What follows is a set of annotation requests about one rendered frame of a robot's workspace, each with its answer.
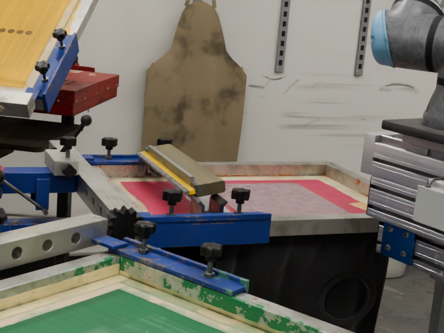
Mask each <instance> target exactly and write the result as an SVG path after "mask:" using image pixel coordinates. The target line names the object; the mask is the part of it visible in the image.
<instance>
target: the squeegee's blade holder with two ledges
mask: <svg viewBox="0 0 444 333"><path fill-rule="evenodd" d="M147 149H148V154H149V155H150V156H152V157H153V158H154V159H156V160H157V161H159V162H160V163H161V164H162V165H163V166H165V167H166V168H168V169H169V170H170V171H171V172H173V173H174V174H175V175H177V177H179V178H180V179H182V180H183V181H184V182H185V183H187V184H188V185H189V186H191V184H190V183H191V182H194V176H192V175H191V174H190V173H189V172H187V171H186V170H184V169H183V168H182V167H181V166H179V165H178V164H176V163H175V162H174V161H172V160H171V159H169V158H168V157H167V156H165V155H164V154H162V153H161V152H160V151H158V150H157V149H156V148H154V147H153V146H152V145H148V146H147Z"/></svg>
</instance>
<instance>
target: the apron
mask: <svg viewBox="0 0 444 333"><path fill-rule="evenodd" d="M189 3H190V0H186V2H185V4H184V5H185V6H186V7H185V9H184V10H183V12H182V14H181V17H180V20H179V22H178V26H177V29H176V32H175V35H174V39H173V42H172V47H171V49H170V50H169V51H168V52H167V53H166V54H165V55H164V56H163V57H161V58H160V59H158V60H157V61H156V62H155V63H152V64H151V66H150V68H148V70H146V80H145V105H144V117H143V135H142V146H141V152H142V151H145V148H146V147H147V146H148V145H152V146H157V139H158V138H160V137H161V138H165V137H167V138H169V139H172V146H174V147H175V148H177V149H178V150H180V151H181V152H183V153H184V154H185V155H187V156H189V157H190V158H191V159H193V160H195V161H196V162H237V157H238V152H239V143H240V138H241V129H242V119H243V112H244V99H245V92H246V73H245V72H244V70H243V68H242V67H240V66H239V65H238V64H237V63H236V62H235V61H234V60H233V59H232V58H231V57H230V55H229V54H228V53H227V51H226V47H225V40H224V36H223V31H222V27H221V23H220V20H219V16H218V14H217V12H216V10H215V8H217V6H216V0H212V6H211V5H209V4H208V3H206V2H203V1H196V2H194V3H191V4H189Z"/></svg>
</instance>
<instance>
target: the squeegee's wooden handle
mask: <svg viewBox="0 0 444 333"><path fill-rule="evenodd" d="M154 148H156V149H157V150H158V151H160V152H161V153H162V154H164V155H165V156H167V157H168V158H169V159H171V160H172V161H174V162H175V163H176V164H178V165H179V166H180V167H182V168H183V169H184V170H186V171H187V172H189V173H190V174H191V175H192V176H194V182H191V183H190V184H191V187H192V188H193V189H194V190H195V191H196V193H195V194H193V195H194V196H195V197H197V198H198V197H202V196H208V195H213V194H219V193H223V192H225V190H226V189H225V181H224V180H222V179H221V178H220V177H218V176H217V175H215V174H214V173H212V172H211V171H209V170H208V169H206V168H205V167H203V166H202V165H200V164H199V163H197V162H196V161H195V160H193V159H191V158H190V157H189V156H187V155H185V154H184V153H183V152H181V151H180V150H178V149H177V148H175V147H174V146H172V145H171V144H165V145H158V146H154Z"/></svg>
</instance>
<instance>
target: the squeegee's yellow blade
mask: <svg viewBox="0 0 444 333"><path fill-rule="evenodd" d="M141 153H142V154H143V155H145V156H146V157H147V158H148V159H150V160H151V161H152V162H154V163H155V164H156V165H157V166H158V167H160V168H161V169H163V170H164V171H165V172H166V173H167V174H169V175H170V176H171V177H173V178H174V179H175V180H176V181H177V182H179V183H180V184H181V185H183V187H185V188H186V189H187V190H189V191H190V195H192V194H195V193H196V191H195V190H194V189H193V188H192V187H191V186H189V185H188V184H187V183H185V182H184V181H183V180H182V179H180V178H179V177H177V175H175V174H174V173H173V172H171V171H170V170H169V169H168V168H166V167H165V166H163V165H162V164H161V163H160V162H159V161H157V160H156V159H154V158H153V157H152V156H150V155H149V154H148V153H147V152H145V151H142V152H141Z"/></svg>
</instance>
